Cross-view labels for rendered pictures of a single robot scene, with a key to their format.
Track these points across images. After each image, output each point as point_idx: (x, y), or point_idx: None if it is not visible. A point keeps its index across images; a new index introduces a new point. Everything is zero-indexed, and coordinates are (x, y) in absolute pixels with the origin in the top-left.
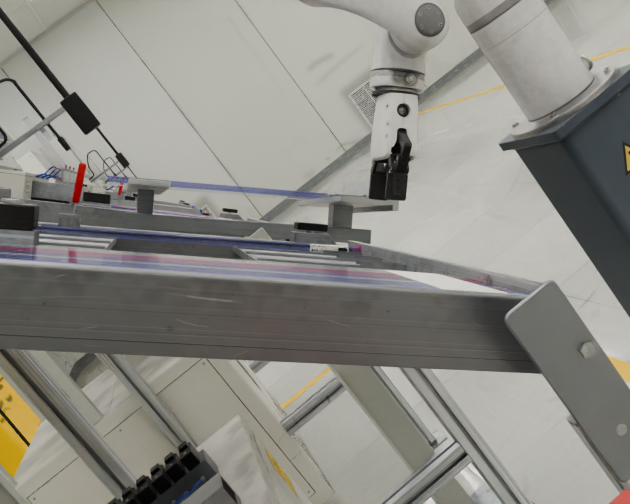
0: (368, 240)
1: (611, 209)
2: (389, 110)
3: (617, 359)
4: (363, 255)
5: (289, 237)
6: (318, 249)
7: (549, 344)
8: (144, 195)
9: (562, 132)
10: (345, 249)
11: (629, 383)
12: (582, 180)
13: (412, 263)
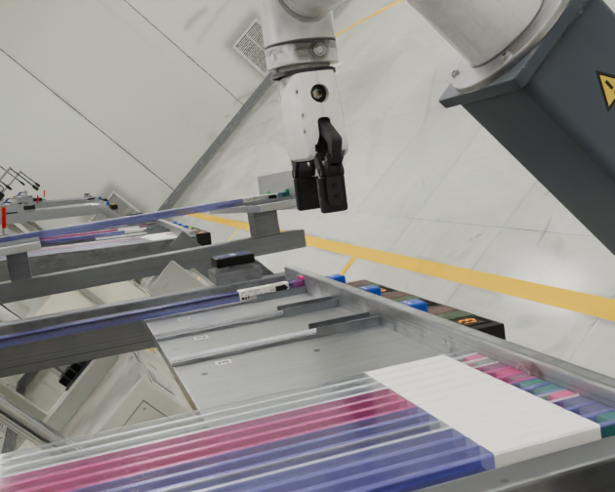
0: (303, 242)
1: (598, 157)
2: (301, 97)
3: (599, 297)
4: (309, 289)
5: (209, 277)
6: (250, 296)
7: None
8: (15, 258)
9: (524, 76)
10: (284, 286)
11: None
12: (556, 129)
13: (388, 315)
